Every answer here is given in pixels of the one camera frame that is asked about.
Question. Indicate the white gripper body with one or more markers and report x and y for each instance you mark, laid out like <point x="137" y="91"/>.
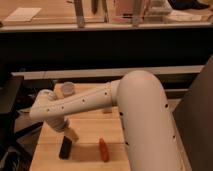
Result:
<point x="58" y="124"/>

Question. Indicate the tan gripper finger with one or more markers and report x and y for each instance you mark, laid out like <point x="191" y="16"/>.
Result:
<point x="71" y="134"/>

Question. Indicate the black eraser block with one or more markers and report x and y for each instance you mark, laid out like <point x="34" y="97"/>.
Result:
<point x="65" y="149"/>

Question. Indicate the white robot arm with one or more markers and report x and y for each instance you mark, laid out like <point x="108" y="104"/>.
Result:
<point x="147" y="123"/>

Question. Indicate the white ceramic cup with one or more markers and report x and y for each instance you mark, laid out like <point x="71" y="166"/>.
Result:
<point x="68" y="89"/>

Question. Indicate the orange carrot toy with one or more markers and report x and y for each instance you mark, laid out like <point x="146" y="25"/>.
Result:
<point x="103" y="149"/>

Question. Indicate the black equipment on left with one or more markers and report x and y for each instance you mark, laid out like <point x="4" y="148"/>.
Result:
<point x="8" y="98"/>

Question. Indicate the white paper sheet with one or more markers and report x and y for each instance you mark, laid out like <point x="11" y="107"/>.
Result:
<point x="22" y="14"/>

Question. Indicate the dark chair back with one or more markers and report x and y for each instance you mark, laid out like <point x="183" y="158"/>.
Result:
<point x="194" y="119"/>

